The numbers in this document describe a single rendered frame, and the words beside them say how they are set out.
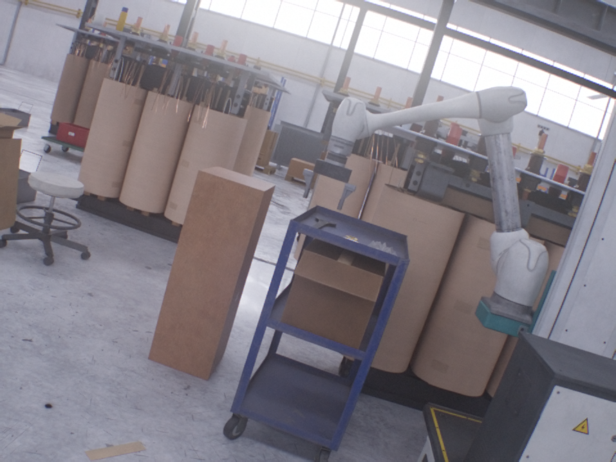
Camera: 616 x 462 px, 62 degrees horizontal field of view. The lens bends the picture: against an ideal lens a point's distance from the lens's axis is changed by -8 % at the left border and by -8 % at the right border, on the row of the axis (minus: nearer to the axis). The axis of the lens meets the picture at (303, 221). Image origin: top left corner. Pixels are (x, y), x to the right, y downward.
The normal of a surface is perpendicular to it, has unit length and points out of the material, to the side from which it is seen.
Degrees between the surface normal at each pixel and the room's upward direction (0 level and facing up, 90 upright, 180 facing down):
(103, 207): 90
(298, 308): 90
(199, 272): 90
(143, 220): 90
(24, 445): 0
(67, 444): 0
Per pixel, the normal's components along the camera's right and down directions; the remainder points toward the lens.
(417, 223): -0.08, 0.14
